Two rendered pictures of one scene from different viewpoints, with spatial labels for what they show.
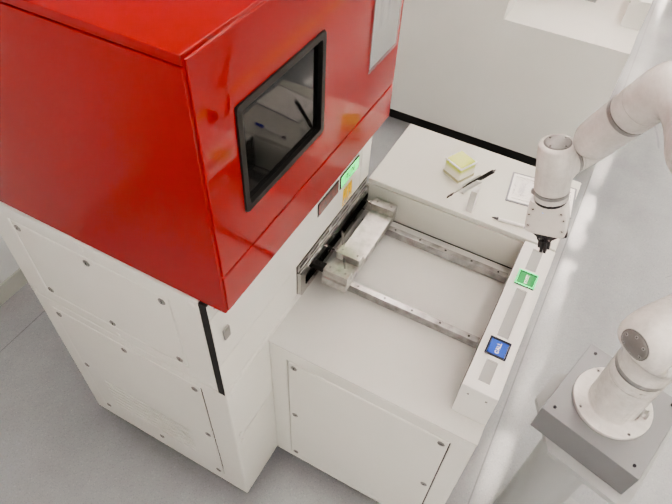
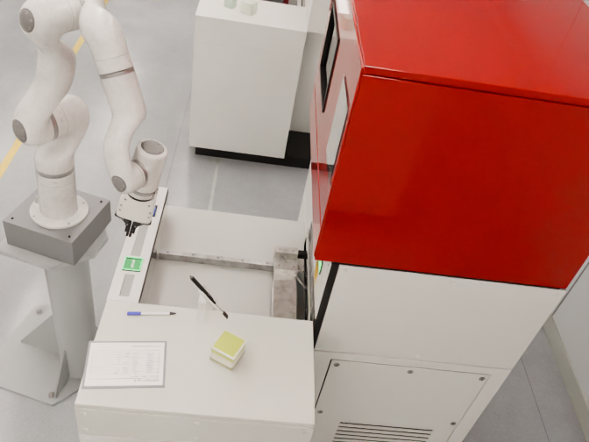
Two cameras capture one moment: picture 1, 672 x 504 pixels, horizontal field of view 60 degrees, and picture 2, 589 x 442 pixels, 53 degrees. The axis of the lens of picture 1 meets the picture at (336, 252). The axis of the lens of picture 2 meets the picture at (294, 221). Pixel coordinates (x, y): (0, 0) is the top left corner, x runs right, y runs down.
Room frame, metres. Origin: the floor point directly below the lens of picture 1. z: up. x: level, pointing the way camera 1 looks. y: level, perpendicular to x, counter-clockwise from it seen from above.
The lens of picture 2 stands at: (2.36, -0.84, 2.38)
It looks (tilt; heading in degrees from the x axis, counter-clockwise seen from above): 41 degrees down; 147
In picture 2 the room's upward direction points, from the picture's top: 12 degrees clockwise
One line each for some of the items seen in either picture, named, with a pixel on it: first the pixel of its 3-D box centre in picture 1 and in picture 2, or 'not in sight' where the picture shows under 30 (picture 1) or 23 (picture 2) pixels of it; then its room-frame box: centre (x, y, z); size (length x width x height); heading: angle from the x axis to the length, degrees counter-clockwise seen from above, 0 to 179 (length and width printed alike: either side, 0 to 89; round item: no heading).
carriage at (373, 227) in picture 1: (360, 245); (284, 291); (1.23, -0.08, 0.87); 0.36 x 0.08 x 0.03; 154
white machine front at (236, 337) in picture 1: (302, 245); (316, 219); (1.08, 0.10, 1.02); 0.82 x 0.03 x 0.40; 154
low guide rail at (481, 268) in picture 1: (432, 248); not in sight; (1.26, -0.31, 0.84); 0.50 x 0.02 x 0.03; 64
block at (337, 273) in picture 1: (337, 273); (286, 252); (1.09, -0.01, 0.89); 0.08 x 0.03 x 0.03; 64
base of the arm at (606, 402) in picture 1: (626, 386); (57, 189); (0.70, -0.70, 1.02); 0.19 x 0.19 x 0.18
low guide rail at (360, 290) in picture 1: (397, 307); (230, 261); (1.02, -0.19, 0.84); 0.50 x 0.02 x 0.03; 64
